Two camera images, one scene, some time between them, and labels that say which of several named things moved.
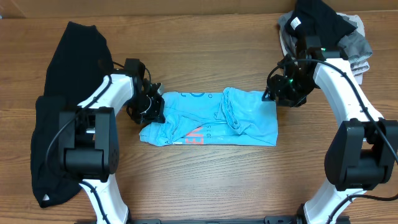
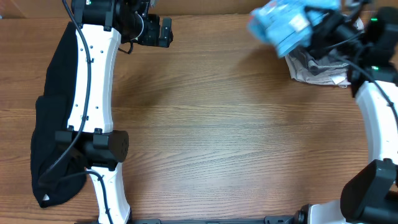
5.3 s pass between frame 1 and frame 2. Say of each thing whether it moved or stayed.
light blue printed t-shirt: moved
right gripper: moved
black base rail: stayed
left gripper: moved
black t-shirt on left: stayed
